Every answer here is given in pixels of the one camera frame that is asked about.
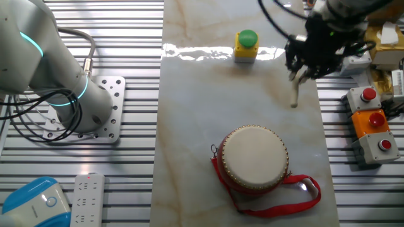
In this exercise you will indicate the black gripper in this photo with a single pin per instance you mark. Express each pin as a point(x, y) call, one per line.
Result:
point(322, 44)

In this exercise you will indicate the wooden drumstick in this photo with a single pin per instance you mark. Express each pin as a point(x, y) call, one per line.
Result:
point(294, 94)

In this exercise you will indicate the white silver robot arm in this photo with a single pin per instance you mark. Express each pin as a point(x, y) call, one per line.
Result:
point(25, 56)

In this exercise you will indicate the red drum cream head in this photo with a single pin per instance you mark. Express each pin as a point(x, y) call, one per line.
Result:
point(252, 157)

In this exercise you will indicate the grey box green button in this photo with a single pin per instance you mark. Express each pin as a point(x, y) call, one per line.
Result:
point(356, 64)

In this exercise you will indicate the grey box large red button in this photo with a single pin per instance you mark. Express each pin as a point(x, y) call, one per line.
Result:
point(355, 99)

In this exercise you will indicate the yellow box green push button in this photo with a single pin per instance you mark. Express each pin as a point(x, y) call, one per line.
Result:
point(247, 38)

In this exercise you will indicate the yellow foil packet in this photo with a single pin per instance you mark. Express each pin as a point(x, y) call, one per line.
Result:
point(380, 80)

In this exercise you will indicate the orange box red button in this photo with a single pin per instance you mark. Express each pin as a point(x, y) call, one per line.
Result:
point(363, 124)

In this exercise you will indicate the yellow tissue pack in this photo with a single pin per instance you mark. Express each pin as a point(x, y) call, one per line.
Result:
point(388, 50)

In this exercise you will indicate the brown wrapped package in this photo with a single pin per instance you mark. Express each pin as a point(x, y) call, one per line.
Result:
point(391, 12)

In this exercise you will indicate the grey box small red button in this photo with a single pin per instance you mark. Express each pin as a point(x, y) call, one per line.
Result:
point(372, 151)

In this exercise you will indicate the white power strip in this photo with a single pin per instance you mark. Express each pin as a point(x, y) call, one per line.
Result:
point(86, 201)

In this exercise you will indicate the blue white plastic device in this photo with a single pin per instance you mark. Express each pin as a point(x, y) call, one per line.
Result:
point(31, 205)

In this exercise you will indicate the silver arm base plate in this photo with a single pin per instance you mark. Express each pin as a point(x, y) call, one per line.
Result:
point(116, 94)

